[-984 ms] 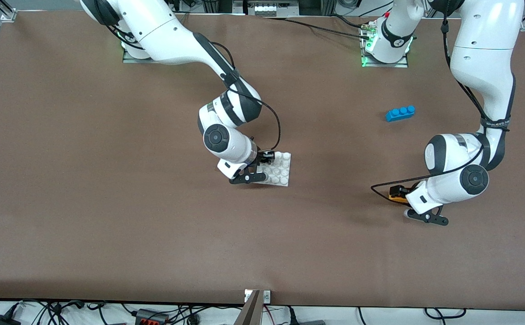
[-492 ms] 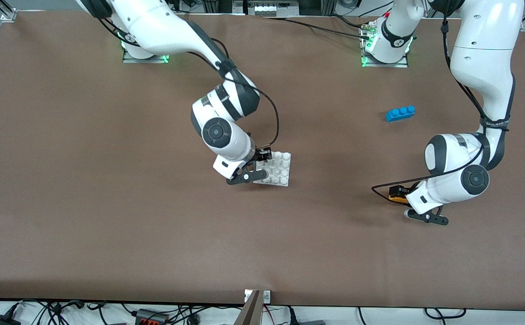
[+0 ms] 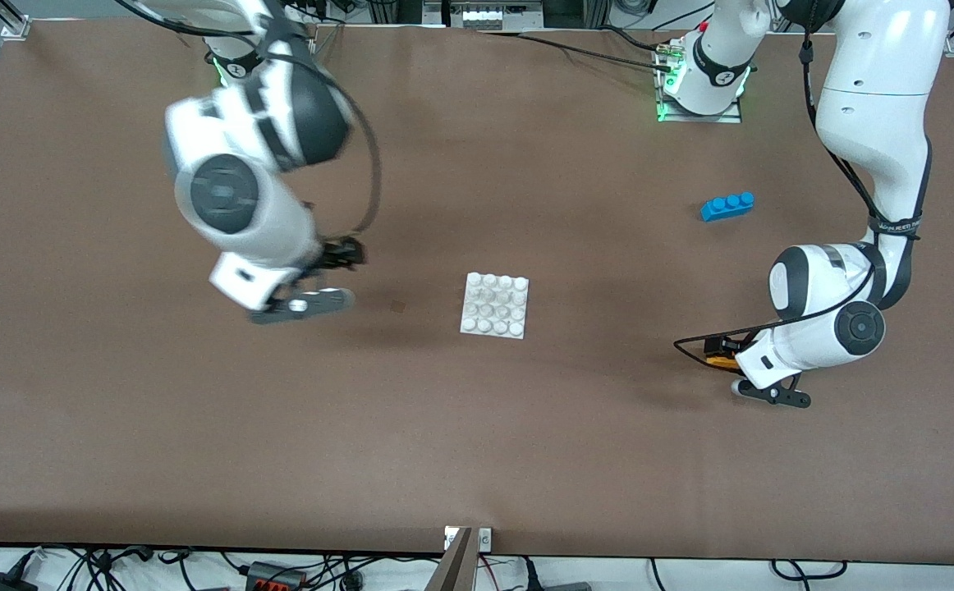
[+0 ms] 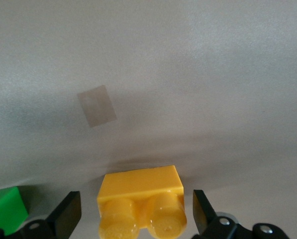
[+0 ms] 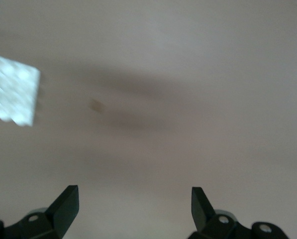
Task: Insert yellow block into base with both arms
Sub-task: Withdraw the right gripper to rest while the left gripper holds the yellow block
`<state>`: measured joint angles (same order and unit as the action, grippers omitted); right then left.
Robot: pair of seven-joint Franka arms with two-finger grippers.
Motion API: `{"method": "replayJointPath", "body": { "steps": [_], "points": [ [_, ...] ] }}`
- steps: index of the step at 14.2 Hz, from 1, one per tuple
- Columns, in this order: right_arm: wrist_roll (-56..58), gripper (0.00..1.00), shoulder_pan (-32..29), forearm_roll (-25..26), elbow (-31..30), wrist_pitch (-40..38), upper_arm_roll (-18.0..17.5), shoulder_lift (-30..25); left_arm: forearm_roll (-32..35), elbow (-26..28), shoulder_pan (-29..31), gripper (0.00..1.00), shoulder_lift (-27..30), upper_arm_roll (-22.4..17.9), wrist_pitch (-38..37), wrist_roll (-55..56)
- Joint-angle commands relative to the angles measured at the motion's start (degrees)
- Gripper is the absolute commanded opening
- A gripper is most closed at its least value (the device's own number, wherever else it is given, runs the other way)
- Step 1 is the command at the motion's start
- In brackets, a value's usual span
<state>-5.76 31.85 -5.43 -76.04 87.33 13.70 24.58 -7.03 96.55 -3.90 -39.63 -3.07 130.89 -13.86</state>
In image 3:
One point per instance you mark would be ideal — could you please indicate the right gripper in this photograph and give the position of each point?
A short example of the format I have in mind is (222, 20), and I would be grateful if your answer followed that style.
(339, 254)

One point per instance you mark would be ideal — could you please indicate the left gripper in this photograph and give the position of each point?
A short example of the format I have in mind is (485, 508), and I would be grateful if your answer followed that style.
(726, 345)

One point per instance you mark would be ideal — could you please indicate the yellow two-stud block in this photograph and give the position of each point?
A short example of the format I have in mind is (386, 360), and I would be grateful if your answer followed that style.
(722, 361)

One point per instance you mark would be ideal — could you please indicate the white studded base plate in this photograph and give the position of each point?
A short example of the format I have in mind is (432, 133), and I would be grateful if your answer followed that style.
(494, 305)

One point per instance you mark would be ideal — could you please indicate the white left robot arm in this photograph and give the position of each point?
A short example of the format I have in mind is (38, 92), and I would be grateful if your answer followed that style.
(875, 123)

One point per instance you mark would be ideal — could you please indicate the blue three-stud block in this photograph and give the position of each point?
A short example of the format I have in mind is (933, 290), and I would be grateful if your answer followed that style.
(727, 206)

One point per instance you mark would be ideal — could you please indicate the metal box with white connectors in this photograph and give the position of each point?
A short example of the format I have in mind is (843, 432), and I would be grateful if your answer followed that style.
(493, 14)

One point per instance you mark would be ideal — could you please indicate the black plug connector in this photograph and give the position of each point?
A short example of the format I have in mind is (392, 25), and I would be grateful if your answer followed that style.
(559, 585)

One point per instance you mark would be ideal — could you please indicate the black device with red buttons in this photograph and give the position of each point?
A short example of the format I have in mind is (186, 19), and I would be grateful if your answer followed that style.
(276, 576)

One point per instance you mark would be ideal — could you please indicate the black power adapter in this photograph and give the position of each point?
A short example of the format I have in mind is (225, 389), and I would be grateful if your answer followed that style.
(5, 583)

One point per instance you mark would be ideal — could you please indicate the small metal bracket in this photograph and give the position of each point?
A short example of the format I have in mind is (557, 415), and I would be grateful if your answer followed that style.
(485, 538)

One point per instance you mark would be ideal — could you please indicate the grey camera pole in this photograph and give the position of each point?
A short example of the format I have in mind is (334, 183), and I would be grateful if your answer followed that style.
(454, 566)

